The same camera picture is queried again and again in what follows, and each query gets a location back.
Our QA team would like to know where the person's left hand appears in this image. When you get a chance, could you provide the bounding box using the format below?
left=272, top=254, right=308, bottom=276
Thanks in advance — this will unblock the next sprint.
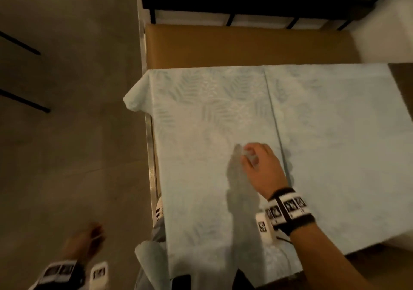
left=62, top=223, right=107, bottom=264

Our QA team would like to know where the person's right hand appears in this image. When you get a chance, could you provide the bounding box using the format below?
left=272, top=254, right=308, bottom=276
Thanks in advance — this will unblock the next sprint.
left=241, top=143, right=290, bottom=200

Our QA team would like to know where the person's right forearm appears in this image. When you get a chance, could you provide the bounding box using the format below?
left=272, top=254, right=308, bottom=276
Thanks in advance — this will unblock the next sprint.
left=290, top=223, right=379, bottom=290

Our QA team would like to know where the black white marker wristband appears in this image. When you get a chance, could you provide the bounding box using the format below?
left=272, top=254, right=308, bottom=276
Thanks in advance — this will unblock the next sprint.
left=28, top=260, right=86, bottom=290
left=265, top=187, right=316, bottom=236

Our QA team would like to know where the light blue leaf-patterned sheet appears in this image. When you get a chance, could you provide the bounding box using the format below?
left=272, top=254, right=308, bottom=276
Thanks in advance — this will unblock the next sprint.
left=123, top=63, right=413, bottom=290

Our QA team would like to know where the person's grey trouser leg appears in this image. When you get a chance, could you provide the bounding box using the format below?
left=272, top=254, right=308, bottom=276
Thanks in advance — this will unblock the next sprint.
left=134, top=217, right=171, bottom=290

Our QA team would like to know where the white striped shoe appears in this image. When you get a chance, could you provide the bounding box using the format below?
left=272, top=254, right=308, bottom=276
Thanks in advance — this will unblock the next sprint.
left=154, top=196, right=164, bottom=225

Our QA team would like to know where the brown mattress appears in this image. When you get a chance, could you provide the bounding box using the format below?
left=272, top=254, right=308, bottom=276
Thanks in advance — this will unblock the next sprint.
left=145, top=24, right=413, bottom=122

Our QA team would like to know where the black floor bar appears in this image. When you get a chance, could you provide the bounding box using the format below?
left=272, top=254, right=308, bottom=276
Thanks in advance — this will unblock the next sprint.
left=0, top=31, right=41, bottom=56
left=0, top=89, right=51, bottom=114

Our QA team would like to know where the silver metal bed rail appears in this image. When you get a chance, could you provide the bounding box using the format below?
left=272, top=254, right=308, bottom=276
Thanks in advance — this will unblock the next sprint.
left=145, top=114, right=159, bottom=226

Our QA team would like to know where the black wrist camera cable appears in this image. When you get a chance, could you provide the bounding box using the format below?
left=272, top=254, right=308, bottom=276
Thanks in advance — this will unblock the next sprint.
left=274, top=230, right=293, bottom=245

